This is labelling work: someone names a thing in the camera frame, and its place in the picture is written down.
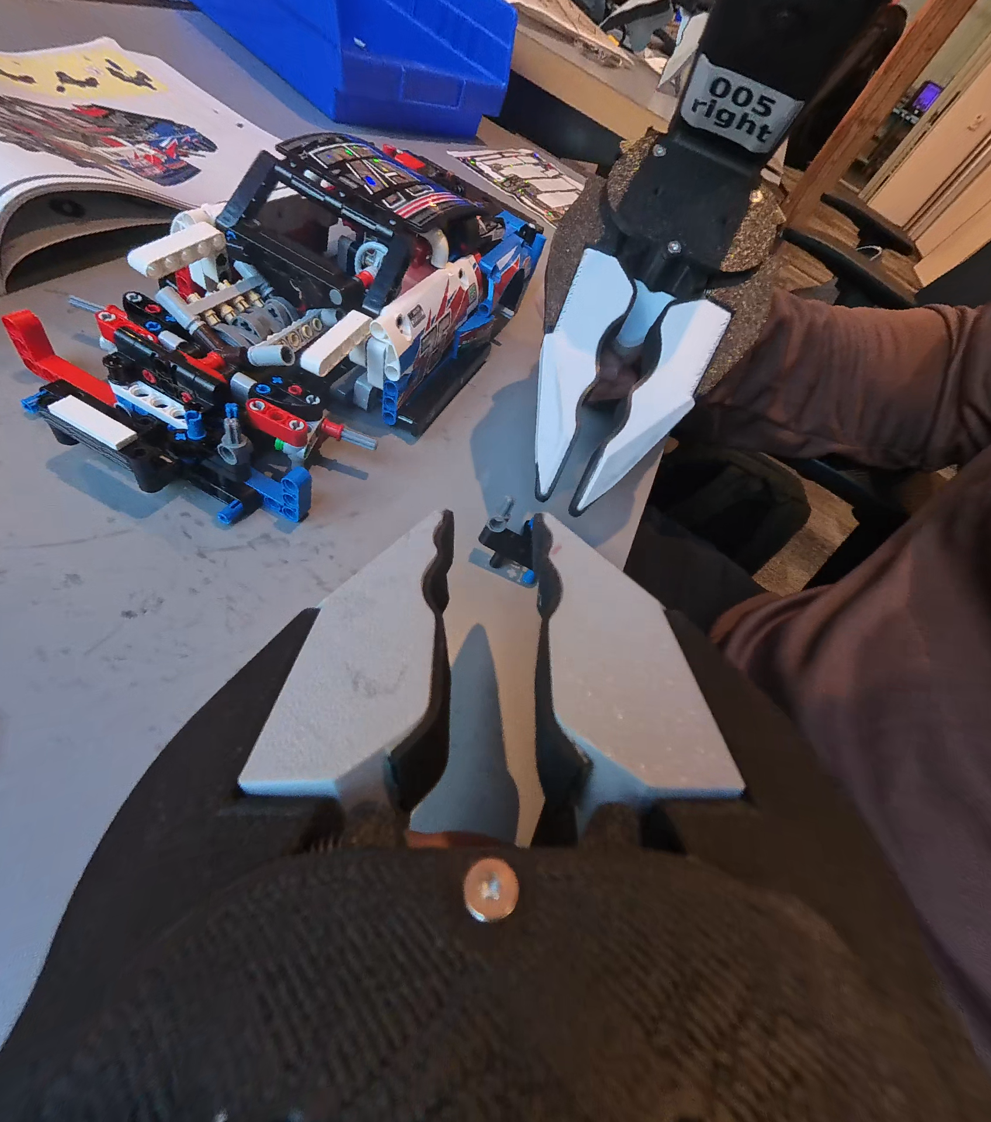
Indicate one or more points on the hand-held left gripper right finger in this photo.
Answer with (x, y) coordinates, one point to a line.
(636, 692)

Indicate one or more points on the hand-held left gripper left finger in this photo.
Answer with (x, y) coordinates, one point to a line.
(346, 684)

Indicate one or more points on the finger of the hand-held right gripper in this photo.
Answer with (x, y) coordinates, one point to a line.
(675, 386)
(570, 368)

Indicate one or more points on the small black toy brick assembly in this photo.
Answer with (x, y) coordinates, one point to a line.
(504, 548)

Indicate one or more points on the neighbouring white desk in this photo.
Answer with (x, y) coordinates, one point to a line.
(583, 66)

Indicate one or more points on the light grey desk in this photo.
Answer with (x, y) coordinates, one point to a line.
(154, 614)

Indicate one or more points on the black office chair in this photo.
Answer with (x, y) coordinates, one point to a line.
(864, 232)

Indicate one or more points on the printed sticker sheet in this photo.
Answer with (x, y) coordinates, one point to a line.
(517, 175)

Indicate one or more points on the wooden beam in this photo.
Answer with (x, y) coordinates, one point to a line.
(868, 105)

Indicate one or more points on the small lit screen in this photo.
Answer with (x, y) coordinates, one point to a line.
(929, 96)

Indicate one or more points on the toy brick race car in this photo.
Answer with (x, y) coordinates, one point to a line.
(303, 298)

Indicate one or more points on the person's torso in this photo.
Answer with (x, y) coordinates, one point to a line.
(942, 701)

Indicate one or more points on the blue plastic bin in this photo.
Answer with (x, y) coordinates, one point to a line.
(390, 53)

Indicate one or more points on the open instruction booklet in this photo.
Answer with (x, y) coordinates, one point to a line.
(66, 131)

